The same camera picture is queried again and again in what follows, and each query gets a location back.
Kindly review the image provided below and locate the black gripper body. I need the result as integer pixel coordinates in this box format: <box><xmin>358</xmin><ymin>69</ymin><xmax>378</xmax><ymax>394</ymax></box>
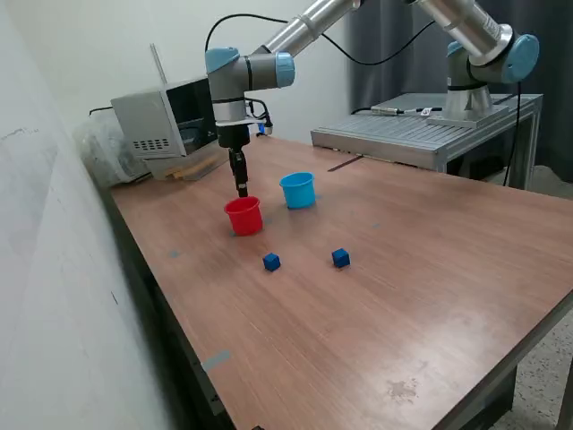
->
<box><xmin>216</xmin><ymin>121</ymin><xmax>252</xmax><ymax>151</ymax></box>

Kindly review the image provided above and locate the wooden slat riser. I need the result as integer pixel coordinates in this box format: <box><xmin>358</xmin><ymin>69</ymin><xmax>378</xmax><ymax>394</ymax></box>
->
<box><xmin>150</xmin><ymin>133</ymin><xmax>245</xmax><ymax>183</ymax></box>

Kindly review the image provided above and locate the red plastic cup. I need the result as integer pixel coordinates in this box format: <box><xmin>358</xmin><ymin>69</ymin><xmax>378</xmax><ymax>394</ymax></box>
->
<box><xmin>223</xmin><ymin>195</ymin><xmax>264</xmax><ymax>237</ymax></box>

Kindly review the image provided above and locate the blue plastic cup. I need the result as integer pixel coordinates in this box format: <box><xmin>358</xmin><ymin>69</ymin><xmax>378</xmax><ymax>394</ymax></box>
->
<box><xmin>278</xmin><ymin>171</ymin><xmax>317</xmax><ymax>211</ymax></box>

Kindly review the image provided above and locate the silver microwave oven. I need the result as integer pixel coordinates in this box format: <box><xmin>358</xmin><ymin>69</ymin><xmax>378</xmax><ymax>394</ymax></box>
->
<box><xmin>110</xmin><ymin>76</ymin><xmax>248</xmax><ymax>169</ymax></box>

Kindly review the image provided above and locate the dark tape strip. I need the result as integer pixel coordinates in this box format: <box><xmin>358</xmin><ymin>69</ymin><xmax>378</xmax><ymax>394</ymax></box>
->
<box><xmin>327</xmin><ymin>154</ymin><xmax>363</xmax><ymax>173</ymax></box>

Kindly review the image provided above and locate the thin white rod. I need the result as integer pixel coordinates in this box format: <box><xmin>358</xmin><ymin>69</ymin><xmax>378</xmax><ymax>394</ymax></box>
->
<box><xmin>150</xmin><ymin>43</ymin><xmax>169</xmax><ymax>86</ymax></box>

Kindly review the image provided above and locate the clear plastic bag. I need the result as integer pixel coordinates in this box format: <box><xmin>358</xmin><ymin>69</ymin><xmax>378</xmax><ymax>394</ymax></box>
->
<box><xmin>73</xmin><ymin>109</ymin><xmax>151</xmax><ymax>189</ymax></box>

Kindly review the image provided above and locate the aluminium extrusion robot stand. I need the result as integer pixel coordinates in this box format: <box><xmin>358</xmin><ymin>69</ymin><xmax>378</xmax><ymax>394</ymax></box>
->
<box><xmin>311</xmin><ymin>91</ymin><xmax>545</xmax><ymax>192</ymax></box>

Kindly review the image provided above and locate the dark grey curtain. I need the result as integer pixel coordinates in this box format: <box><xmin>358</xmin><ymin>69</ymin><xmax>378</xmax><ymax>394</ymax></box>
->
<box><xmin>348</xmin><ymin>0</ymin><xmax>573</xmax><ymax>185</ymax></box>

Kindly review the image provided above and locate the long grey tape piece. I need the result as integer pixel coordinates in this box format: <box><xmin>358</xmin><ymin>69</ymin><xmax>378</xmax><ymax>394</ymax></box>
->
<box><xmin>200</xmin><ymin>349</ymin><xmax>232</xmax><ymax>373</ymax></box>

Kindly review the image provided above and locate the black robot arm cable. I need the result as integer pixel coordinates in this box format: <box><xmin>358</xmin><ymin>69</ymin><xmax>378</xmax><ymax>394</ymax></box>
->
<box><xmin>204</xmin><ymin>13</ymin><xmax>438</xmax><ymax>66</ymax></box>

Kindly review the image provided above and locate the thick black and grey cable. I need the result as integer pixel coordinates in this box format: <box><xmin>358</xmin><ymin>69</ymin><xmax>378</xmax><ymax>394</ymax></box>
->
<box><xmin>351</xmin><ymin>106</ymin><xmax>444</xmax><ymax>118</ymax></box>

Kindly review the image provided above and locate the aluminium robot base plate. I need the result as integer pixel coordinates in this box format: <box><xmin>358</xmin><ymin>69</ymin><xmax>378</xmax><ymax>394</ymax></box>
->
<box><xmin>427</xmin><ymin>105</ymin><xmax>509</xmax><ymax>129</ymax></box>

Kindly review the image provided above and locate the grey metal edge bracket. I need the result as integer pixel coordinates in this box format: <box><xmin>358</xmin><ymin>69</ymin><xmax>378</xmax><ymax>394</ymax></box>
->
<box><xmin>191</xmin><ymin>360</ymin><xmax>225</xmax><ymax>417</ymax></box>

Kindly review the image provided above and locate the thick black power cable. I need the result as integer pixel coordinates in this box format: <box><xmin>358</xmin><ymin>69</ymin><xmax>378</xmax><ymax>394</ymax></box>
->
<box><xmin>501</xmin><ymin>80</ymin><xmax>524</xmax><ymax>187</ymax></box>

